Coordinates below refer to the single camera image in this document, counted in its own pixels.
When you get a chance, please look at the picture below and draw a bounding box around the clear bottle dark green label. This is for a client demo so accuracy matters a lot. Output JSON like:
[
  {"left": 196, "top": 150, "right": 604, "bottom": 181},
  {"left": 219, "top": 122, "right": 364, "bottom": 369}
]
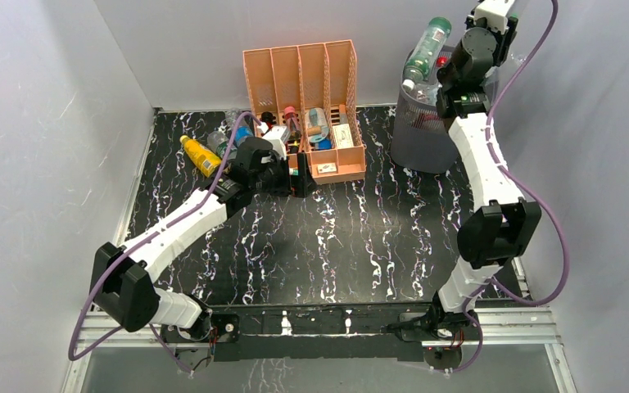
[{"left": 207, "top": 130, "right": 238, "bottom": 161}]

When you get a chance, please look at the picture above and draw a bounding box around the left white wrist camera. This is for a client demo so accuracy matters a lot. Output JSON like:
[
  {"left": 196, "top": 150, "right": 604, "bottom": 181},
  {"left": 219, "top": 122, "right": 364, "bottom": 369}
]
[{"left": 262, "top": 125, "right": 290, "bottom": 160}]

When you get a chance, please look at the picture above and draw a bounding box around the yellow juice bottle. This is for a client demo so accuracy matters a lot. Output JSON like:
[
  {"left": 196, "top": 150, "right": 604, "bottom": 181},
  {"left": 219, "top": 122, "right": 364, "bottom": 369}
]
[{"left": 179, "top": 135, "right": 221, "bottom": 178}]

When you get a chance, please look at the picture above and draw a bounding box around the red black dumbbell toy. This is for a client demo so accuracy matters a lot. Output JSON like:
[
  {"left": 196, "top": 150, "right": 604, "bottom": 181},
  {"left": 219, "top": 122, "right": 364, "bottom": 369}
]
[{"left": 260, "top": 111, "right": 277, "bottom": 129}]

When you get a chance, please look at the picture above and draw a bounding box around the grey mesh waste bin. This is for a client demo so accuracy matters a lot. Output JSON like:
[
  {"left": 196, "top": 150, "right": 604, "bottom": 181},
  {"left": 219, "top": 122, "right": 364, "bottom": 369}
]
[{"left": 390, "top": 51, "right": 497, "bottom": 174}]

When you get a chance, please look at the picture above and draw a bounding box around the blue round object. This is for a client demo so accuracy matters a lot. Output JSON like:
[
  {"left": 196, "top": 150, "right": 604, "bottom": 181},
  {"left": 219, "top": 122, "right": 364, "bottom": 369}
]
[{"left": 314, "top": 138, "right": 333, "bottom": 151}]

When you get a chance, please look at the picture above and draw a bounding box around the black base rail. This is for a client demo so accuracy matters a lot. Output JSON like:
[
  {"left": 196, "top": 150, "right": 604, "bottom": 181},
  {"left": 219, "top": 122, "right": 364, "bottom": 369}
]
[{"left": 206, "top": 300, "right": 484, "bottom": 364}]

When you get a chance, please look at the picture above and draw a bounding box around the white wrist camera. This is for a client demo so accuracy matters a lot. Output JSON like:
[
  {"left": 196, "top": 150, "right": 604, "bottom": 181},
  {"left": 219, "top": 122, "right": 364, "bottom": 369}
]
[
  {"left": 262, "top": 125, "right": 290, "bottom": 160},
  {"left": 473, "top": 0, "right": 517, "bottom": 34}
]

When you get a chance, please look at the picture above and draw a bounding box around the white carton box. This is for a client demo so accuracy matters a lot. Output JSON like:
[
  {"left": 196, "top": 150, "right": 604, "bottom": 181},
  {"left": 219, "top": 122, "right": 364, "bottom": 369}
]
[{"left": 331, "top": 124, "right": 355, "bottom": 149}]

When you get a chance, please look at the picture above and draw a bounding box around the small white box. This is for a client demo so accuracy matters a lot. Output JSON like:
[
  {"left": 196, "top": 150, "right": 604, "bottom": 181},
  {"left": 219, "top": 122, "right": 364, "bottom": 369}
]
[{"left": 317, "top": 162, "right": 337, "bottom": 174}]

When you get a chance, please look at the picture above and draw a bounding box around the peach desk organizer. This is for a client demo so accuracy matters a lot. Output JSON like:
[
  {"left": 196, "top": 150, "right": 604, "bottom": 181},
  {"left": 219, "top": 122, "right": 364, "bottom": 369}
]
[{"left": 242, "top": 39, "right": 367, "bottom": 184}]

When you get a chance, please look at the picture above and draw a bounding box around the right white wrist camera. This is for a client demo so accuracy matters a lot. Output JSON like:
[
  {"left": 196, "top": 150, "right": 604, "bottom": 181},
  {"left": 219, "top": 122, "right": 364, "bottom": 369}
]
[{"left": 473, "top": 0, "right": 517, "bottom": 34}]

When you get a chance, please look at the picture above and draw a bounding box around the clear bottle green cap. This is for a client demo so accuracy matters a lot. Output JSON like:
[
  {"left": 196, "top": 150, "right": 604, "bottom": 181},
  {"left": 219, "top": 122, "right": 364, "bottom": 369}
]
[{"left": 501, "top": 52, "right": 527, "bottom": 73}]

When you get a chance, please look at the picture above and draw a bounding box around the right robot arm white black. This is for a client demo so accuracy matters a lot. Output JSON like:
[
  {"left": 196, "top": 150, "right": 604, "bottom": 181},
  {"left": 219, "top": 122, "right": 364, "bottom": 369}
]
[{"left": 387, "top": 1, "right": 541, "bottom": 341}]

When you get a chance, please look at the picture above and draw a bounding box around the green tinted bottle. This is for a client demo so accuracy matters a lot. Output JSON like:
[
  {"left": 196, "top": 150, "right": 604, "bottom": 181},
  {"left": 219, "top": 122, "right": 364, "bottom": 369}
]
[{"left": 401, "top": 17, "right": 452, "bottom": 93}]

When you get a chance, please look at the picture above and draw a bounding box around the pink cap small bottle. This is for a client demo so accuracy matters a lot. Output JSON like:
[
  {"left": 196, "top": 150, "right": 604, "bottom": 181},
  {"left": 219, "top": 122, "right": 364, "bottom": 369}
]
[{"left": 283, "top": 106, "right": 301, "bottom": 154}]

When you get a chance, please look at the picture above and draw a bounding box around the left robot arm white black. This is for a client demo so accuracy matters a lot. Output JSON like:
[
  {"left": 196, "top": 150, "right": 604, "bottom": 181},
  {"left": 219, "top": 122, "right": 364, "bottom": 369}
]
[{"left": 91, "top": 137, "right": 316, "bottom": 341}]

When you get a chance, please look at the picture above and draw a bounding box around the clear bottle red blue label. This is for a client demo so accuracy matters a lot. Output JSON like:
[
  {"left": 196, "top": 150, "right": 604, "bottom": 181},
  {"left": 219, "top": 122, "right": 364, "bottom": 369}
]
[{"left": 435, "top": 54, "right": 450, "bottom": 70}]

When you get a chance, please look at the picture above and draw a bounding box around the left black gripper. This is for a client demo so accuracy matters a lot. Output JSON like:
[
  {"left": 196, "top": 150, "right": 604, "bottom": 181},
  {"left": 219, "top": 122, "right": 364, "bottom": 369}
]
[{"left": 251, "top": 151, "right": 317, "bottom": 198}]

